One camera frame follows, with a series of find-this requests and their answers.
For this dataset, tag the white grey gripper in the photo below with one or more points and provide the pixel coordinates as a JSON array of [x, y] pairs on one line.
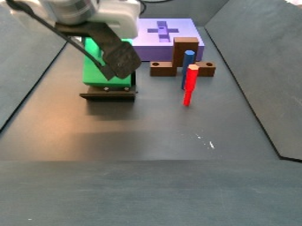
[[118, 13]]

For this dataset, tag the green U-shaped block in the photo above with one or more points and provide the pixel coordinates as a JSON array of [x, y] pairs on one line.
[[92, 76]]

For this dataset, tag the purple board with cross slot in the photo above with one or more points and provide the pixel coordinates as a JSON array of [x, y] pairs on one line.
[[157, 33]]

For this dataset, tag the brown T-shaped block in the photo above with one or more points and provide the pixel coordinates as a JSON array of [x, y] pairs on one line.
[[183, 56]]

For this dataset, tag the blue hexagonal peg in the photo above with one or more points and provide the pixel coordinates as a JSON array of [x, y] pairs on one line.
[[189, 59]]

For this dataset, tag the red hexagonal peg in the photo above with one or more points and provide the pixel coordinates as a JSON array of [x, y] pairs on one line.
[[190, 83]]

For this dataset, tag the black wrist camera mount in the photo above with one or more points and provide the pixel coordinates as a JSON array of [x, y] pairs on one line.
[[119, 55]]

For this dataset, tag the black angle bracket fixture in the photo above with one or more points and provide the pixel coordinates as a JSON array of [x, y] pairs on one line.
[[108, 93]]

